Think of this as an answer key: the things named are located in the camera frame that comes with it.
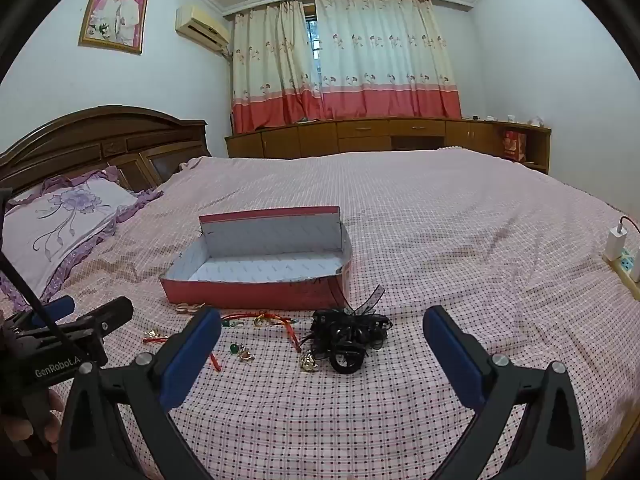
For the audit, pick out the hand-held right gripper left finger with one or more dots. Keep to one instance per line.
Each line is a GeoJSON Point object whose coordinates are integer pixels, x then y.
{"type": "Point", "coordinates": [192, 355]}

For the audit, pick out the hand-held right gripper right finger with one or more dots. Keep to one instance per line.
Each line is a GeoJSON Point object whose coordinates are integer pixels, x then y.
{"type": "Point", "coordinates": [450, 355]}

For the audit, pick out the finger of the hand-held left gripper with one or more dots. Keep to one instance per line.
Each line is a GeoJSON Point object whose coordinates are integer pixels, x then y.
{"type": "Point", "coordinates": [112, 312]}
{"type": "Point", "coordinates": [55, 306]}

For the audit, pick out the green bead gold charm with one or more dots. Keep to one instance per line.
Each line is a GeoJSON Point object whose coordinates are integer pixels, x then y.
{"type": "Point", "coordinates": [241, 352]}

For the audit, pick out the red cardboard box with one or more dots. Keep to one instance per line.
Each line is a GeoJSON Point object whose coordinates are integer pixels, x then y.
{"type": "Point", "coordinates": [250, 292]}

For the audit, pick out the gold pendant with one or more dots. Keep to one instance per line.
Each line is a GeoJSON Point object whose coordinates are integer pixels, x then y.
{"type": "Point", "coordinates": [309, 362]}

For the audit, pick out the person's left hand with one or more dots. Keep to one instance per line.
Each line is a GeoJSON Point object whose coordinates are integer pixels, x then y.
{"type": "Point", "coordinates": [15, 427]}

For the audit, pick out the purple floral pillow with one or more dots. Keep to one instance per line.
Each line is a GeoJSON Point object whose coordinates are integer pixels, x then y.
{"type": "Point", "coordinates": [75, 220]}

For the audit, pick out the pink checkered bed sheet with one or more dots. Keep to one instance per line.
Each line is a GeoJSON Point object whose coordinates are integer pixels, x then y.
{"type": "Point", "coordinates": [450, 235]}

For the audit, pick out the wooden headboard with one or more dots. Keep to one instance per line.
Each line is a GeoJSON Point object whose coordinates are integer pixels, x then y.
{"type": "Point", "coordinates": [100, 130]}

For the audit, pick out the power strip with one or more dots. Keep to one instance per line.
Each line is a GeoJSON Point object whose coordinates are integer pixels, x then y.
{"type": "Point", "coordinates": [627, 267]}

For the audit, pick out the white charger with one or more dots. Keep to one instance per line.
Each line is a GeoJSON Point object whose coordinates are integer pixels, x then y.
{"type": "Point", "coordinates": [615, 245]}

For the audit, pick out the red gift bag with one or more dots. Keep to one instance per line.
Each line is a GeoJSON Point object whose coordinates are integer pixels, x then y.
{"type": "Point", "coordinates": [514, 146]}

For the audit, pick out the wooden cabinet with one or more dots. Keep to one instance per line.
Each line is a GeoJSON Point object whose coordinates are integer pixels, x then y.
{"type": "Point", "coordinates": [320, 140]}

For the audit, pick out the cream and red curtain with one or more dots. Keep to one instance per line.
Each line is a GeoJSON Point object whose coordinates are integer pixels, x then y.
{"type": "Point", "coordinates": [270, 70]}
{"type": "Point", "coordinates": [390, 60]}

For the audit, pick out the framed wedding photo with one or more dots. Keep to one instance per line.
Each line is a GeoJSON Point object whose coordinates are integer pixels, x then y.
{"type": "Point", "coordinates": [114, 10]}

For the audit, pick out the window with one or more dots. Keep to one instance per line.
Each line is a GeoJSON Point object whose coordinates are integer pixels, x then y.
{"type": "Point", "coordinates": [312, 35]}

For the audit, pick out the wall air conditioner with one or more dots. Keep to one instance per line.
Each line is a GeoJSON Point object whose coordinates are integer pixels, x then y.
{"type": "Point", "coordinates": [200, 25]}

